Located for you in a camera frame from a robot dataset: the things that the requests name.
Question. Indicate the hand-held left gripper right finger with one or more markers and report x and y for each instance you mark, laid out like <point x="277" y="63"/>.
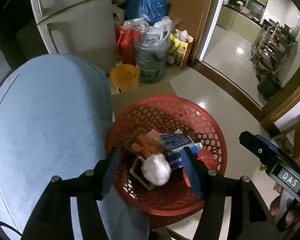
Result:
<point x="192" y="177"/>

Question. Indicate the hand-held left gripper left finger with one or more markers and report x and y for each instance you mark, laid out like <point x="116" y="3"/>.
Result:
<point x="110" y="177"/>

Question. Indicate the red plastic bag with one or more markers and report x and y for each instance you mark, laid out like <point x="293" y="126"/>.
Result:
<point x="205" y="156"/>

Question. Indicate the red plastic basket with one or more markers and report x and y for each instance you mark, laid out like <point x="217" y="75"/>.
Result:
<point x="165" y="110"/>

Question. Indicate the person's right hand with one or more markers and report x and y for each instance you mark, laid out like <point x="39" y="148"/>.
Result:
<point x="275" y="205"/>

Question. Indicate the white plastic bag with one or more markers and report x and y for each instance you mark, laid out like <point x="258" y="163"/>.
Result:
<point x="155" y="168"/>

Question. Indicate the silver refrigerator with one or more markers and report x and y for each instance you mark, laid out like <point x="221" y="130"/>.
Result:
<point x="77" y="30"/>

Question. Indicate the white plastic bags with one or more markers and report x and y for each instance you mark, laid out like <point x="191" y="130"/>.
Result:
<point x="162" y="26"/>

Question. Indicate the orange white cardboard box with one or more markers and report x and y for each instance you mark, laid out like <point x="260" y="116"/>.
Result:
<point x="142" y="145"/>

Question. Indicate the metal kitchen rack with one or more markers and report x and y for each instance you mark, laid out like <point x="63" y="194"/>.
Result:
<point x="275" y="47"/>

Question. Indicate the yellow shopping bag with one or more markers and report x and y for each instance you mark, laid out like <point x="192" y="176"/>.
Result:
<point x="180" y="50"/>

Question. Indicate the wooden shelf unit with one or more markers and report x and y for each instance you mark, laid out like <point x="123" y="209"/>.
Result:
<point x="187" y="10"/>

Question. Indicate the clear plastic water jug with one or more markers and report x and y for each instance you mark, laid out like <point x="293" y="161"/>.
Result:
<point x="150" y="65"/>

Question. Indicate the red shopping bag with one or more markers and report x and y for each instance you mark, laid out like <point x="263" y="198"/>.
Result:
<point x="127" y="45"/>

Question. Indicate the large blue plastic bag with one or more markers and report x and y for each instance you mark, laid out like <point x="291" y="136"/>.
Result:
<point x="145" y="5"/>

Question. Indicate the torn blue milk carton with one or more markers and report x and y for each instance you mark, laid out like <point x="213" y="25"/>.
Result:
<point x="175" y="142"/>

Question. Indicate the dark bin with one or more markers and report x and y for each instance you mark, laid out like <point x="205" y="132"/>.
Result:
<point x="268" y="86"/>

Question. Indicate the flat cardboard sheet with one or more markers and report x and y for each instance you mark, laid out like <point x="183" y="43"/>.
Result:
<point x="150" y="90"/>

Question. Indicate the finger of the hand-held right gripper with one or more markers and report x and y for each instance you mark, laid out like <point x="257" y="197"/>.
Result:
<point x="275" y="147"/>
<point x="252" y="142"/>

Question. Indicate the yellow bucket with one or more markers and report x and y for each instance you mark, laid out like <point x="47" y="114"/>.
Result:
<point x="125" y="77"/>

